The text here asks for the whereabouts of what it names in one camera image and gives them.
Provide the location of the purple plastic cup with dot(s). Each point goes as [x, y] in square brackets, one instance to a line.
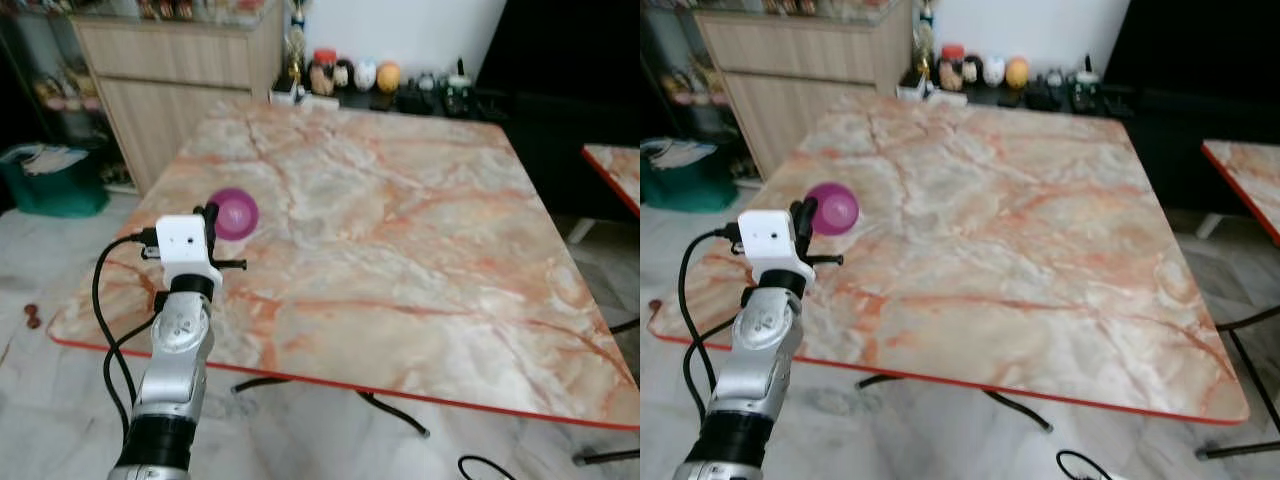
[833, 208]
[235, 213]

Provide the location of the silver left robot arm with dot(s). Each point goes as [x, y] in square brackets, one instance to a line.
[755, 360]
[175, 360]

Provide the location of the green storage bin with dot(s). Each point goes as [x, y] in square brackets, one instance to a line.
[50, 185]
[685, 180]

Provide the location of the light wooden drawer cabinet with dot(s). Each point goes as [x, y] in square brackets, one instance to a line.
[170, 80]
[800, 80]

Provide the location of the dark glass display shelf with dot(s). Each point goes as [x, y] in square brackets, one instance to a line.
[60, 90]
[690, 85]

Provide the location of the red lid jar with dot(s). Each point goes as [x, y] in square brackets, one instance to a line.
[323, 72]
[951, 67]

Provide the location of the marble top folding table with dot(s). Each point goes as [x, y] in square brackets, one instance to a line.
[1000, 250]
[620, 170]
[1250, 180]
[400, 250]

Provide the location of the dark round figurine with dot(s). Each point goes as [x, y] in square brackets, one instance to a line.
[972, 70]
[344, 75]

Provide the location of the gold trophy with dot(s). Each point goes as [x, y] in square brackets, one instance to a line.
[925, 40]
[295, 40]

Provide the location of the small brown floor object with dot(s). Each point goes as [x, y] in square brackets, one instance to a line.
[33, 316]

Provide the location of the white egg figurine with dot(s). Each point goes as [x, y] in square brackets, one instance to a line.
[365, 75]
[994, 71]

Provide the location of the yellow egg figurine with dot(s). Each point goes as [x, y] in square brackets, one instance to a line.
[388, 77]
[1017, 73]

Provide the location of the dark bottle with white cap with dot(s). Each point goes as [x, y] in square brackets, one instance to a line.
[1087, 85]
[458, 90]

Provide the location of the black television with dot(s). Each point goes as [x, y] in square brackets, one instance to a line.
[1200, 40]
[570, 40]

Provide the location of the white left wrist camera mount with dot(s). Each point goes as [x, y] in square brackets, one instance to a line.
[765, 238]
[180, 240]

